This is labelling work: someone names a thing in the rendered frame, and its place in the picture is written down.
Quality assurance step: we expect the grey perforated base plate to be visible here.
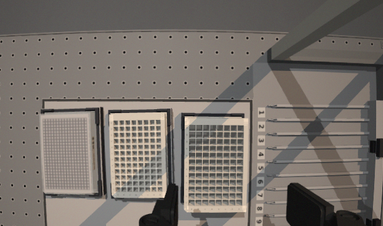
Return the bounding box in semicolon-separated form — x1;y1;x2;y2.
0;30;289;226

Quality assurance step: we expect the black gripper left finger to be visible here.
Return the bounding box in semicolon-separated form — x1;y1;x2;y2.
139;183;178;226

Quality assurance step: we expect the white well plate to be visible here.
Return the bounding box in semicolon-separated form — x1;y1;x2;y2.
109;112;169;198

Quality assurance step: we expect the grey multi-well plate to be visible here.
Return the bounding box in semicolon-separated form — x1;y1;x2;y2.
40;111;99;195

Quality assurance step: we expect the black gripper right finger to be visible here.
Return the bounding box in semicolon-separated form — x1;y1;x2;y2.
286;183;367;226

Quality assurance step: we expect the grey deep-well block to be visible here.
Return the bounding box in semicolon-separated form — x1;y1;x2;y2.
184;116;249;212

